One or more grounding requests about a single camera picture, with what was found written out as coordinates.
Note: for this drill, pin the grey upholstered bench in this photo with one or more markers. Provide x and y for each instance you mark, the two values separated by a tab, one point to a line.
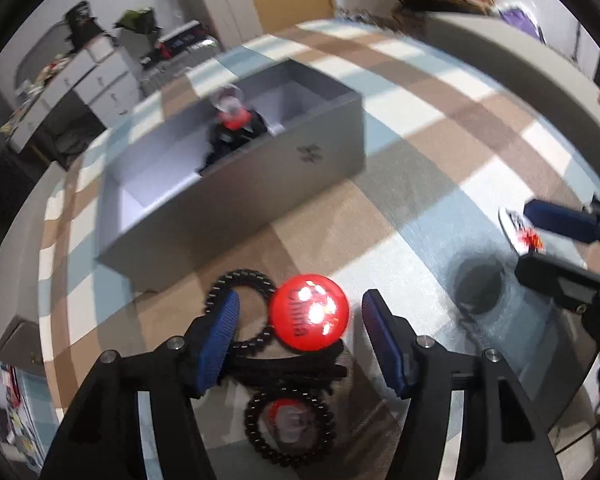
15	260
530	70

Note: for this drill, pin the arched grey mirror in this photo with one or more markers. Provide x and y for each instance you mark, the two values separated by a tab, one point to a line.
37	52

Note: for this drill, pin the clutter of small cosmetics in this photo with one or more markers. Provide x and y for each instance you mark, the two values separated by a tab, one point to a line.
35	90

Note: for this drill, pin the white red small packet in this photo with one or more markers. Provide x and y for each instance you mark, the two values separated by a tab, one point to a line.
520	232

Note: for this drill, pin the grey cardboard box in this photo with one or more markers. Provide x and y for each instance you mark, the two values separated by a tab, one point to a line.
260	175

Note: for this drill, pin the silver suitcase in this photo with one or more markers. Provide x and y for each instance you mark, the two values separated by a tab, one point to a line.
180	70

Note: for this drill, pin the black paper bag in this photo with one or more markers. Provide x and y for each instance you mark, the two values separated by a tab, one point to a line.
82	22

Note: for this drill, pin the checked tablecloth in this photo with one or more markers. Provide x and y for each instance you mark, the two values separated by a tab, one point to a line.
430	160

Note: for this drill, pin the long black box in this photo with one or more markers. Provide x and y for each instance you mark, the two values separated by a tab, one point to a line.
185	40

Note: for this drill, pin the black toy with red ball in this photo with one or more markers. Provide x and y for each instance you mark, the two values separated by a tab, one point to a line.
232	127

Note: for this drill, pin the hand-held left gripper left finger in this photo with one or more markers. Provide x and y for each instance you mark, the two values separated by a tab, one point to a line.
220	340

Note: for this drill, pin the purple plastic bag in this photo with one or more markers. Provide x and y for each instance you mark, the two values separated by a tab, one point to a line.
522	22

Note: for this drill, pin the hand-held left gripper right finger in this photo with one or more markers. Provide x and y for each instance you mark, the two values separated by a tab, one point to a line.
385	340

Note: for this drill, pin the grey bundled clothes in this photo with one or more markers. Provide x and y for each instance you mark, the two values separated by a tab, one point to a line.
77	145

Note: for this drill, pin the white dressing table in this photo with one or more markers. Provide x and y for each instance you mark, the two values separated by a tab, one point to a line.
85	90

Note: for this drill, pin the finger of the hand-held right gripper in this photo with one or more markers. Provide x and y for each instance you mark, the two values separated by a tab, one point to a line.
560	280
560	220

